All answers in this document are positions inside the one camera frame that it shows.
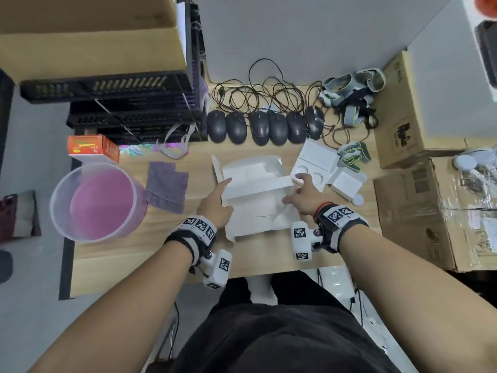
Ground person's right hand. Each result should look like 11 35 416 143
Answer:
281 174 331 222

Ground person's left hand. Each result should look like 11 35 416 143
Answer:
196 177 235 231

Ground small white box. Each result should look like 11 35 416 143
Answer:
329 166 368 199

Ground white cardboard box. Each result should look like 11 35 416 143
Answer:
211 154 308 242

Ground white insert tray with holes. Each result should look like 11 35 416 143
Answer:
290 138 340 193

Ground grey green strap pair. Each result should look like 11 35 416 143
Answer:
335 141 372 169

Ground person's left forearm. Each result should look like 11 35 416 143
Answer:
27 238 218 373

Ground person's right forearm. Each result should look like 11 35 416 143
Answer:
338 225 497 373

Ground tape-wrapped cardboard box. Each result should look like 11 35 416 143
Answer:
373 145 497 273

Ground cardboard box with black print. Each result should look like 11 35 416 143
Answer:
373 50 497 169

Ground person's black clothing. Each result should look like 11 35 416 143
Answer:
145 269 401 373

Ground marker-printed black wrist band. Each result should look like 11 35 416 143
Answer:
313 204 369 254
163 215 217 267

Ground purple cloth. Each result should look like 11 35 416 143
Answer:
145 162 190 215

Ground plain black computer mouse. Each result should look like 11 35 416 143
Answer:
226 111 248 145
206 109 228 144
286 111 308 145
268 109 289 146
248 111 271 147

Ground black angular gaming mouse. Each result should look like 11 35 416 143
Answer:
304 106 325 141

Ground grey ribbon loop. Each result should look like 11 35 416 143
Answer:
156 122 197 160

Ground white power adapter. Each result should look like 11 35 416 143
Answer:
320 267 352 304

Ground pile of colourful plastic clips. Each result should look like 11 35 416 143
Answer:
118 145 158 156

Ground row of black computer mice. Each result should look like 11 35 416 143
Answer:
212 58 383 150

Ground clear plastic bucket pink bottom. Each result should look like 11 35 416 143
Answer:
49 163 149 245

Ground purple ribbed plastic pieces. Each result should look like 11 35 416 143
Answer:
181 87 207 113

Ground orange carton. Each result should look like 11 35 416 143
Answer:
67 134 120 164

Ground dark red dustpan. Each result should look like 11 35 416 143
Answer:
0 190 41 243

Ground dark grey rounded object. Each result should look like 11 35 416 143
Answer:
0 250 14 284

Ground black flat device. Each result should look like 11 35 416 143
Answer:
474 19 497 90

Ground orange round object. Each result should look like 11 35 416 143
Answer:
474 0 497 18

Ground pile of grey green straps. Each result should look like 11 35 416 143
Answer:
318 67 387 128

